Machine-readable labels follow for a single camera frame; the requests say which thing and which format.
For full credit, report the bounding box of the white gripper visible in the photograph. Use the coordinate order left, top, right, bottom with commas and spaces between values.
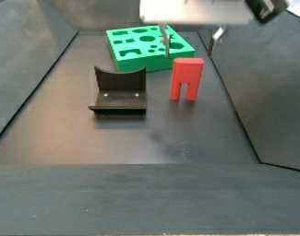
139, 0, 253, 58

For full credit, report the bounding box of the red square-circle object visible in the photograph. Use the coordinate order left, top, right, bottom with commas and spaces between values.
168, 57, 203, 101

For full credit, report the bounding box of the green shape-sorter block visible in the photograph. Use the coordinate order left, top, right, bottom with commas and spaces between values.
105, 25, 195, 72

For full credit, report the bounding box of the black fixture bracket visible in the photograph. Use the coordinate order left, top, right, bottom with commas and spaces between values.
87, 66, 147, 112

